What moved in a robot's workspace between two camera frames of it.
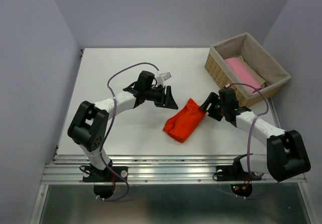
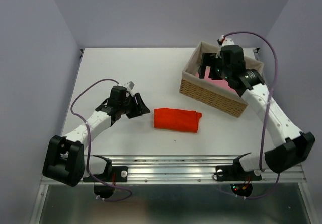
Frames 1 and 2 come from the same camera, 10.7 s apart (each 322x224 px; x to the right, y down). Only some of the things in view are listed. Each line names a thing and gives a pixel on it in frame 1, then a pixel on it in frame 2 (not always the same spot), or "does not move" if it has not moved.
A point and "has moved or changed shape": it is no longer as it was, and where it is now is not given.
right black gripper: [212, 98] to [208, 59]
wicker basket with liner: [243, 60] has moved or changed shape
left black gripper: [167, 100] to [141, 108]
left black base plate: [91, 174] does not move
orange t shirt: [181, 126] has moved or changed shape
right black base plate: [235, 173] does not move
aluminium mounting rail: [155, 169] does not move
